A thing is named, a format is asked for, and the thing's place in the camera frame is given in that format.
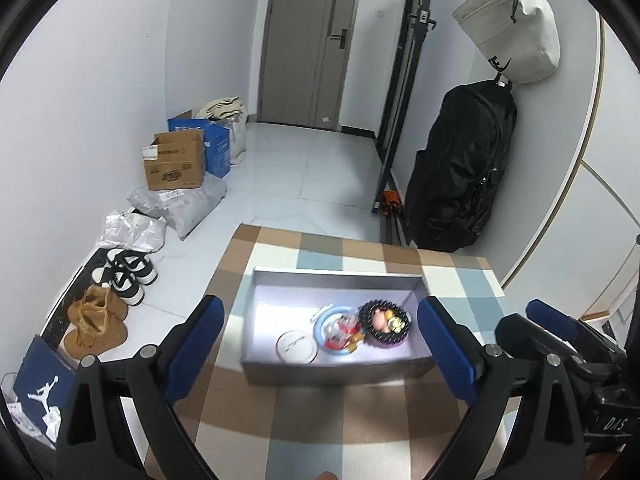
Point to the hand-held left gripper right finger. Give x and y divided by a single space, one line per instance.
445 350

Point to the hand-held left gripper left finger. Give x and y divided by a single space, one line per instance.
197 345

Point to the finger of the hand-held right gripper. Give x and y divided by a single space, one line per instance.
550 311
525 332

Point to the yellow green flower charm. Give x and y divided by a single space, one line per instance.
397 325

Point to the grey box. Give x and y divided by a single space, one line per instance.
280 300

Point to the white round disc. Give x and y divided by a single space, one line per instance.
297 347

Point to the light blue bangle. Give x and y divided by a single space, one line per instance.
318 327

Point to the black white sneaker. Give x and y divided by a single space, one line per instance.
120 286
132 266

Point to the brown suede boot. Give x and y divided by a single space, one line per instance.
102 302
95 335

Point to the silver plastic bag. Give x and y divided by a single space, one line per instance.
130 232

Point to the checkered mat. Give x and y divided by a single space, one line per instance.
300 430

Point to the large grey parcel bag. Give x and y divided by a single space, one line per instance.
200 205

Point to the small grey parcel bag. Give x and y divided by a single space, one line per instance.
147 200

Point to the orange black gloves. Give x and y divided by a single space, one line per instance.
390 202

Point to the black backpack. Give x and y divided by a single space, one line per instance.
465 170

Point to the blue shoe box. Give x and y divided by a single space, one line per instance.
37 385

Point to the brown cardboard box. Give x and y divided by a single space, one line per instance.
175 167

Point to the blue cardboard box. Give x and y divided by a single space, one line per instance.
217 152

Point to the cream fabric bag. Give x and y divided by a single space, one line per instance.
227 110

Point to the white duffel bag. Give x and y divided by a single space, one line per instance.
520 25

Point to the grey door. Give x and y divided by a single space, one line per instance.
305 45

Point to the black metal frame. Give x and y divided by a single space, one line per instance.
405 85

